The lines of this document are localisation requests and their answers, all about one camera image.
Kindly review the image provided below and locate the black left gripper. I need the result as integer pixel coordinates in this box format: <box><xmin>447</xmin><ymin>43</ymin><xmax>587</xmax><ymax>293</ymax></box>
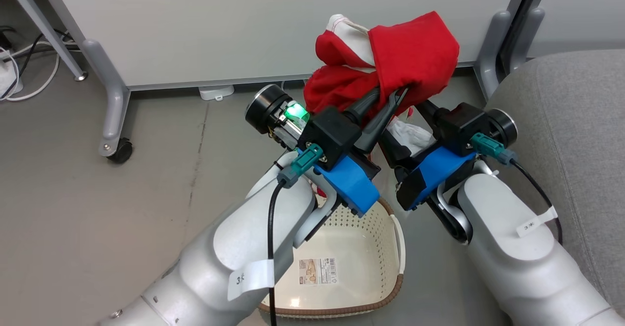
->
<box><xmin>245</xmin><ymin>84</ymin><xmax>417</xmax><ymax>171</ymax></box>

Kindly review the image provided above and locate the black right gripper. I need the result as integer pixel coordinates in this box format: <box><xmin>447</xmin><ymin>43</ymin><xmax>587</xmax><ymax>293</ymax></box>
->
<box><xmin>416</xmin><ymin>100</ymin><xmax>519</xmax><ymax>157</ymax></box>

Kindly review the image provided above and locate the red and white garment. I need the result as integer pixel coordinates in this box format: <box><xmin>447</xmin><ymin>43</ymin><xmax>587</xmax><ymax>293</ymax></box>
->
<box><xmin>303</xmin><ymin>11</ymin><xmax>460</xmax><ymax>157</ymax></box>

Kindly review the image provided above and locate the cream laundry basket brown rim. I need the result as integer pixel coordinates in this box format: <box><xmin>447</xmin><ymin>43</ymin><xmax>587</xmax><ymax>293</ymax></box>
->
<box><xmin>257</xmin><ymin>189</ymin><xmax>406</xmax><ymax>319</ymax></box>

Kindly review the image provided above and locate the grey fabric sofa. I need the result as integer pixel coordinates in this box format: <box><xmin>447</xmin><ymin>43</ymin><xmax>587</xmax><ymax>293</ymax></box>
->
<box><xmin>485</xmin><ymin>49</ymin><xmax>625</xmax><ymax>303</ymax></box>

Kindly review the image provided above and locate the wide white partition panel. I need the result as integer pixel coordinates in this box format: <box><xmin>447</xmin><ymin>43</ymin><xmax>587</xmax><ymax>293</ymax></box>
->
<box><xmin>30</xmin><ymin>0</ymin><xmax>534</xmax><ymax>92</ymax></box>

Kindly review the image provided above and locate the printed barcode sticker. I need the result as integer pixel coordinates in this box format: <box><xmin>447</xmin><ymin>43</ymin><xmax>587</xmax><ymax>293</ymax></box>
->
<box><xmin>298</xmin><ymin>257</ymin><xmax>339</xmax><ymax>286</ymax></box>

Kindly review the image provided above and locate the narrow white partition panel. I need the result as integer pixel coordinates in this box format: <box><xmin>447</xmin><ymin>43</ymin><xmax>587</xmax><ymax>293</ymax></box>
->
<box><xmin>526</xmin><ymin>0</ymin><xmax>625</xmax><ymax>59</ymax></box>

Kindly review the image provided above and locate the black caster wheel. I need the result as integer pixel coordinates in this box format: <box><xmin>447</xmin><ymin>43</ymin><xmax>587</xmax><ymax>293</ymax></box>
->
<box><xmin>107</xmin><ymin>138</ymin><xmax>134</xmax><ymax>164</ymax></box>

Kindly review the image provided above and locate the grey partition foot with caster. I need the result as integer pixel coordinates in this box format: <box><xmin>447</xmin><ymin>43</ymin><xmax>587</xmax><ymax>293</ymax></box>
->
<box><xmin>82</xmin><ymin>38</ymin><xmax>132</xmax><ymax>159</ymax></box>

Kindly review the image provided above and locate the grey metal table leg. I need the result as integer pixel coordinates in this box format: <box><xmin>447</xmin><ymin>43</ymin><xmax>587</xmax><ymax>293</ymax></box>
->
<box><xmin>0</xmin><ymin>0</ymin><xmax>89</xmax><ymax>82</ymax></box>

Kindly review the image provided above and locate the white power adapter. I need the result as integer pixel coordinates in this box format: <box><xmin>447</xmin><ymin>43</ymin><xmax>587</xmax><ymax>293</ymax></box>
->
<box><xmin>0</xmin><ymin>48</ymin><xmax>23</xmax><ymax>98</ymax></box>

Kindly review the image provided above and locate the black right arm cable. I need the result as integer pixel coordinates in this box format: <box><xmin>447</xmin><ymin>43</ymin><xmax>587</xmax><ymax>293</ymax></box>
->
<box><xmin>470</xmin><ymin>132</ymin><xmax>563</xmax><ymax>246</ymax></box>

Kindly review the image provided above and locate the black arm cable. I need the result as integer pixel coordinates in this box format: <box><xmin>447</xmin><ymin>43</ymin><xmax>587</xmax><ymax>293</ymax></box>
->
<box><xmin>266</xmin><ymin>143</ymin><xmax>325</xmax><ymax>326</ymax></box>
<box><xmin>470</xmin><ymin>132</ymin><xmax>563</xmax><ymax>246</ymax></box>

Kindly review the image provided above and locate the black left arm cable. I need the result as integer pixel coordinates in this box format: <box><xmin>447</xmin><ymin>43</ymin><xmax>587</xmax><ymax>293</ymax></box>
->
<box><xmin>266</xmin><ymin>143</ymin><xmax>325</xmax><ymax>326</ymax></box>

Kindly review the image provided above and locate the white floor cable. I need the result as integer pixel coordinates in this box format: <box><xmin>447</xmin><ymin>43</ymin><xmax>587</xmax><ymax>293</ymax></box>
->
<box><xmin>0</xmin><ymin>43</ymin><xmax>61</xmax><ymax>102</ymax></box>

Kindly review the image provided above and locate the black floor cable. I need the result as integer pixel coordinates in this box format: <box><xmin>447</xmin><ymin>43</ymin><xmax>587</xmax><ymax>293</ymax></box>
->
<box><xmin>0</xmin><ymin>26</ymin><xmax>81</xmax><ymax>100</ymax></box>

